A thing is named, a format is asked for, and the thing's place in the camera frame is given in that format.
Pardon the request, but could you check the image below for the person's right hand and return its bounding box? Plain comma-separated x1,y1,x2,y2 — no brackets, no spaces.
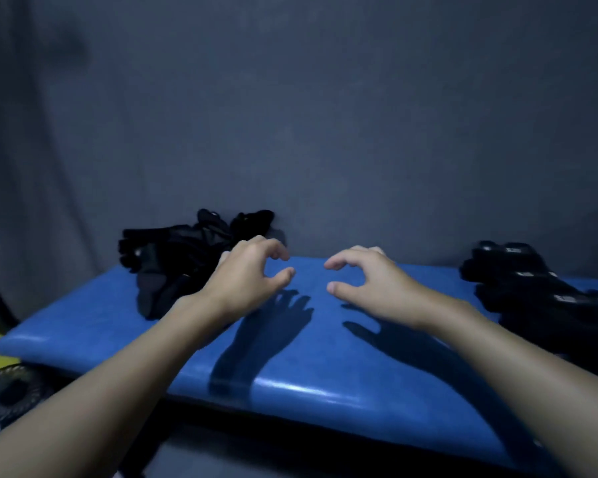
324,245,460,335

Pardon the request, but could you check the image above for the person's left hand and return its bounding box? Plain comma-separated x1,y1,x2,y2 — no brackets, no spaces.
191,235,297,325

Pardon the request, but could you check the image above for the person's left forearm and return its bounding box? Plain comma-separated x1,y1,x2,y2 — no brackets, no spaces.
0,295,220,478

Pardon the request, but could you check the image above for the black floor fan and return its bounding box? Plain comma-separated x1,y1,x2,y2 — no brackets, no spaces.
0,364,47,430

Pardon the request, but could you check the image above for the person's right forearm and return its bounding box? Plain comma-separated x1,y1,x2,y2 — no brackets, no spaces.
433,302,598,478

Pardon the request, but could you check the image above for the blue padded bench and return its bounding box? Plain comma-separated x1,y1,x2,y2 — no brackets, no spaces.
0,257,598,478

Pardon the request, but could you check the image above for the pile of black gloves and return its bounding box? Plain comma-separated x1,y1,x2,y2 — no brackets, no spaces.
118,208,286,322

